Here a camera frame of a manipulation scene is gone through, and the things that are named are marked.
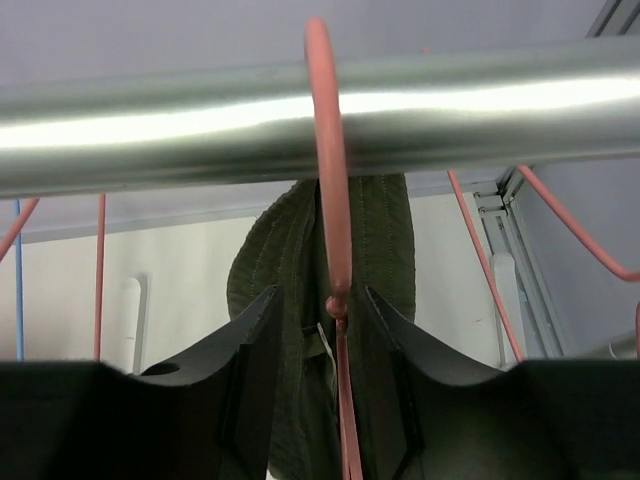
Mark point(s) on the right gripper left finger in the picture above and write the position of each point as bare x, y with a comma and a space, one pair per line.
205, 413

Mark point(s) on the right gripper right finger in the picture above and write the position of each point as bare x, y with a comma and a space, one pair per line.
436, 413

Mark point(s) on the olive green shorts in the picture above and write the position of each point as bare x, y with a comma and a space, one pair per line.
285, 247

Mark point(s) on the blue wire hanger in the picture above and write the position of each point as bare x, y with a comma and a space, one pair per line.
20, 340

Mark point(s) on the pink hanger navy shorts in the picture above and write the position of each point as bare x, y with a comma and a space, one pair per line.
596, 250

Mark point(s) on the pink hanger olive shorts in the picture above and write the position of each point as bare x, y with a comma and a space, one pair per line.
333, 181

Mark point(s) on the pink hanger patterned shorts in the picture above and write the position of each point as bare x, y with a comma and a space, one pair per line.
23, 215

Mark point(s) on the metal clothes rack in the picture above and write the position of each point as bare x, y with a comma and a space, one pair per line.
153, 135

